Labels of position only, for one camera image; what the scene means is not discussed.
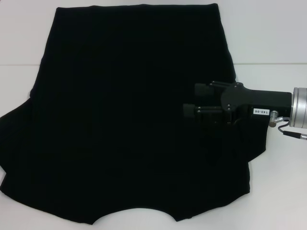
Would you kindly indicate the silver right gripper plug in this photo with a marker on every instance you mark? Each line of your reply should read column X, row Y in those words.
column 273, row 119

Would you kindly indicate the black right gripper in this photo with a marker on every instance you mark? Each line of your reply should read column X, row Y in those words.
column 263, row 103

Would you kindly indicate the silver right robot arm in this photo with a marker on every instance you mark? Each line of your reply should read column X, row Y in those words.
column 298, row 107

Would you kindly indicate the black t-shirt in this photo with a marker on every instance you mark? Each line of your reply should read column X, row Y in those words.
column 120, row 95

